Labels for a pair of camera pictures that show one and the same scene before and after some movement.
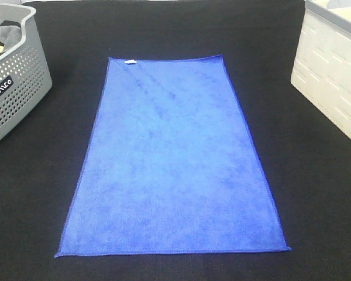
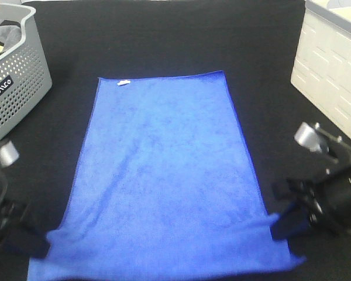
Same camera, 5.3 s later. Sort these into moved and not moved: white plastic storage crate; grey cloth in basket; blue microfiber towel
Moved: blue microfiber towel
Not moved: white plastic storage crate; grey cloth in basket
